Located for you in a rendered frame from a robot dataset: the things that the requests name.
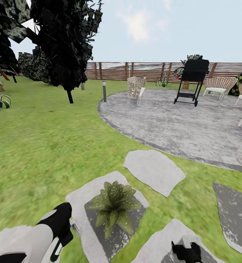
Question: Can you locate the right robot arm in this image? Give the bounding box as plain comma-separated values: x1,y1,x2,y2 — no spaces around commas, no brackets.
172,235,203,263

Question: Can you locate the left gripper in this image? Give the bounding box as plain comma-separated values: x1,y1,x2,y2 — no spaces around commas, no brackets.
57,224,73,247

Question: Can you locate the insectifuge atomizer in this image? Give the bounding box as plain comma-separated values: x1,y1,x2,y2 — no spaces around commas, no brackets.
50,240,63,262

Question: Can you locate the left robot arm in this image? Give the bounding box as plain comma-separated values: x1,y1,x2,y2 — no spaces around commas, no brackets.
0,203,83,263

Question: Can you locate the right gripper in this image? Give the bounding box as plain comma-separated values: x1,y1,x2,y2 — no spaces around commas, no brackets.
172,241,201,263

